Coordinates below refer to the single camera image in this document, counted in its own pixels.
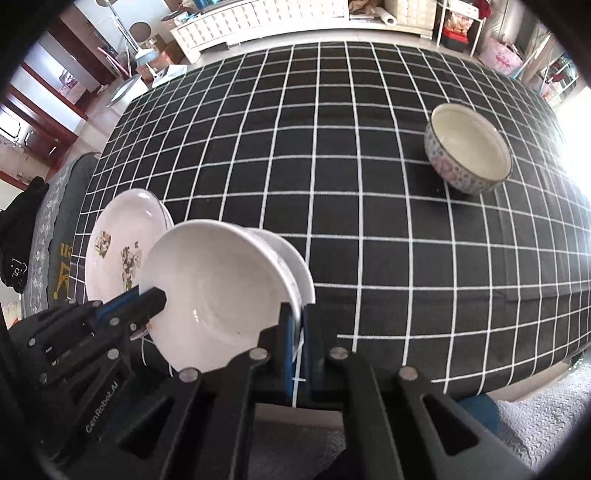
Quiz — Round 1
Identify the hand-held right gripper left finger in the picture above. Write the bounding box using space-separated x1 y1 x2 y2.
92 302 305 480

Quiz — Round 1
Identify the grey textured blanket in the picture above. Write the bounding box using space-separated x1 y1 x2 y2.
489 360 591 464

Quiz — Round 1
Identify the mop with metal pole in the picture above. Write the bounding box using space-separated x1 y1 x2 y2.
104 0 139 52

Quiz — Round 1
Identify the white plate with brown print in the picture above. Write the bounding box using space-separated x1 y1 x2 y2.
84 188 168 305

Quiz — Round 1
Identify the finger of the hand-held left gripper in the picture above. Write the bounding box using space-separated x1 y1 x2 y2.
90 287 168 344
9 299 103 352

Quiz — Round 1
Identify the broom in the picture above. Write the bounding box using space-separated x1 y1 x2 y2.
136 48 161 71

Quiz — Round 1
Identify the plain white bowl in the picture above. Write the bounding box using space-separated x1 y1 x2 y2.
139 220 303 374

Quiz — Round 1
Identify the brown wooden door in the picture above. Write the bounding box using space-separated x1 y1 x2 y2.
0 62 88 148

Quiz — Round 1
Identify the person's right leg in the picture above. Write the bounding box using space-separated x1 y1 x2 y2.
457 394 500 435

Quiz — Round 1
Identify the white mop bucket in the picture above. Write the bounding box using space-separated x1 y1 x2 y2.
106 76 145 109

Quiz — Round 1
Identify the wooden frame floor mirror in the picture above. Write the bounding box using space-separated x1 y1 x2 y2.
522 23 583 100

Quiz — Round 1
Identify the white dustpan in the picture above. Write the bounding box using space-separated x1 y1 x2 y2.
152 65 188 87

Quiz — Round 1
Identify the white metal rack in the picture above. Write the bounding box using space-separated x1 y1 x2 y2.
436 0 485 56

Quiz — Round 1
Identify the patterned ceramic bowl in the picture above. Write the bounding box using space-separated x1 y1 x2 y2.
424 103 513 195

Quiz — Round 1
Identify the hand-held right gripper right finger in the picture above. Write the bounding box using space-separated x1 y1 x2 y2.
302 302 541 480

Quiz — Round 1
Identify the black garment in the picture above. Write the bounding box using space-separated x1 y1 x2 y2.
0 178 50 294

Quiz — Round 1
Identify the white tufted television cabinet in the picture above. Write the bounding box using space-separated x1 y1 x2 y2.
170 0 437 64

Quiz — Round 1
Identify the white paper roll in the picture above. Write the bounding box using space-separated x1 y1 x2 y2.
369 4 398 27

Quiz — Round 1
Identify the black white checked tablecloth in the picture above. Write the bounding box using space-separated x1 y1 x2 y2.
74 41 591 407

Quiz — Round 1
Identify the pink bag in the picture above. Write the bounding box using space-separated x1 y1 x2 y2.
478 37 525 77

